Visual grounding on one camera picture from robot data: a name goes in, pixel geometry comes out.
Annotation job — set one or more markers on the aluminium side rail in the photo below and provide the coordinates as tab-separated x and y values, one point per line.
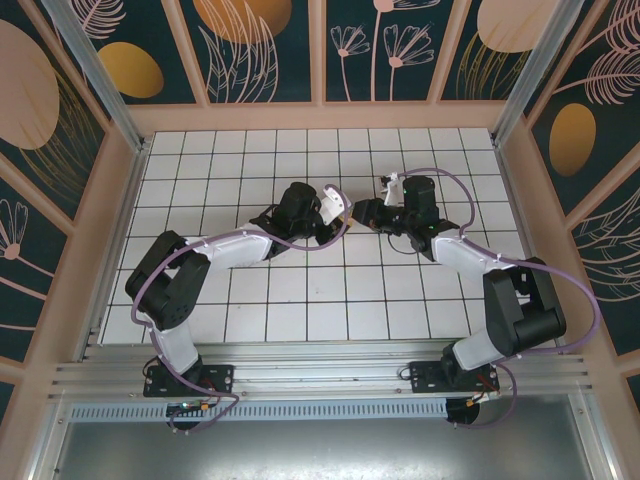
513	200
119	250

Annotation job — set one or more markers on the yellow connector plug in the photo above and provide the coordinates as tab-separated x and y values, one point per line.
482	398

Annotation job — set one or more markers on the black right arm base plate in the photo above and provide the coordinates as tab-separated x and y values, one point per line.
425	375

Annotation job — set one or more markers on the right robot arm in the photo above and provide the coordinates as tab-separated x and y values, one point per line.
520	310

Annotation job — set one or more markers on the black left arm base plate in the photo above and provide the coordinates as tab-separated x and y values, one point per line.
220	377

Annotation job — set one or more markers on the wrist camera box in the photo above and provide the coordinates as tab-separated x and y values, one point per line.
332	207
392	192

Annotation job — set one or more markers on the aluminium corner post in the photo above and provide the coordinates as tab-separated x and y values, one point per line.
101	80
537	75

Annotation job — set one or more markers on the grey metal sheet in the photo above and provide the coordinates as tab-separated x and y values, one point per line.
320	450

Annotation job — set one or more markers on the small circuit board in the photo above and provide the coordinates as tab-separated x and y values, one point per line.
190	407

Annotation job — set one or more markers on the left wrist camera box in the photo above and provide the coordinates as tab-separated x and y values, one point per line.
332	207

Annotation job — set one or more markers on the aluminium mounting rail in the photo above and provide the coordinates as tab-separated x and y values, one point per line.
320	360

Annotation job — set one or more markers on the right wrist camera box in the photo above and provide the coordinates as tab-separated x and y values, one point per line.
392	192

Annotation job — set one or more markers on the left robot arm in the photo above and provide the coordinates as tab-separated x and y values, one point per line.
165	285

